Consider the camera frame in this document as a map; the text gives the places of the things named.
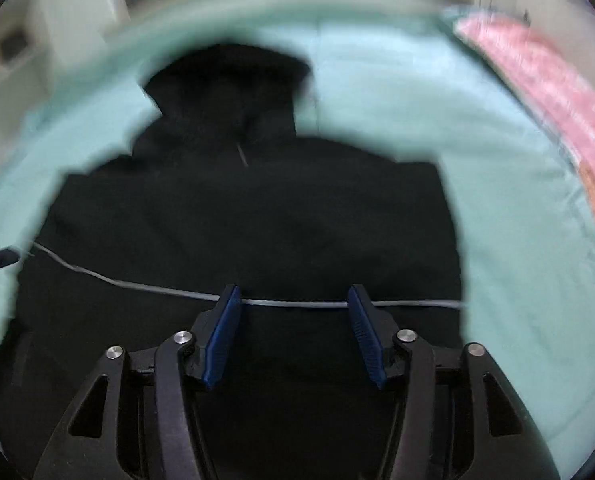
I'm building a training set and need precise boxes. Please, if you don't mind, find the pink printed pillow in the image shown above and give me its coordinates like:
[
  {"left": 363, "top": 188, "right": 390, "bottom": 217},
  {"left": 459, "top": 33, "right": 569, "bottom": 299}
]
[{"left": 452, "top": 12, "right": 595, "bottom": 306}]

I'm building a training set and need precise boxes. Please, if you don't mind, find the white bookshelf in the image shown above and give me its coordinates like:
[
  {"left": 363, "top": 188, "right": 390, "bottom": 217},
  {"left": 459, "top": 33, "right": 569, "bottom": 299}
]
[{"left": 0, "top": 0, "right": 128, "bottom": 201}]

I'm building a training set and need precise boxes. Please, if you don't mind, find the teal quilted blanket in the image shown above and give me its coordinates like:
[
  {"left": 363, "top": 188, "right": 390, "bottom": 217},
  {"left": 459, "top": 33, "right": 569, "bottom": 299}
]
[{"left": 0, "top": 0, "right": 595, "bottom": 480}]

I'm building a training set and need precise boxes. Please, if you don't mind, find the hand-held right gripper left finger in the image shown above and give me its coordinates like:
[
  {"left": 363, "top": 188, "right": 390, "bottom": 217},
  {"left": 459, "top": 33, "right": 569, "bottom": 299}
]
[{"left": 33, "top": 284, "right": 243, "bottom": 480}]

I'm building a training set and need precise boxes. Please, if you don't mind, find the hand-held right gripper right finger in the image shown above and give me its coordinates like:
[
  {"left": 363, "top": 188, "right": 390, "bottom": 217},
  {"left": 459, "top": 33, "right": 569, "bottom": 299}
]
[{"left": 346, "top": 284, "right": 561, "bottom": 480}]

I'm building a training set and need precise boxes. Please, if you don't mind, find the black hooded jacket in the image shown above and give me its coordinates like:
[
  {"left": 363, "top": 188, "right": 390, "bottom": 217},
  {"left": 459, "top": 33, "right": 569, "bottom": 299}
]
[{"left": 0, "top": 42, "right": 471, "bottom": 480}]

